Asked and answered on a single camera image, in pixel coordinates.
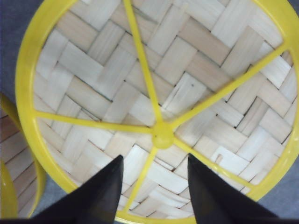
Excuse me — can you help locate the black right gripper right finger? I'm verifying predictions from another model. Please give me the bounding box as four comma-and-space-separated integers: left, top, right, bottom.
188, 154, 278, 224

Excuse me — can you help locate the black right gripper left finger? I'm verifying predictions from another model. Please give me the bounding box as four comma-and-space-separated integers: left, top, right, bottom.
31, 155, 123, 224

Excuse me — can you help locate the woven bamboo steamer lid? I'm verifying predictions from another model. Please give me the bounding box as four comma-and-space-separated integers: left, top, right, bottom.
15, 0, 299, 224

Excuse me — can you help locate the bottom bamboo steamer basket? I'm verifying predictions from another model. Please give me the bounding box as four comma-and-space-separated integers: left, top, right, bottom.
0, 94, 46, 220

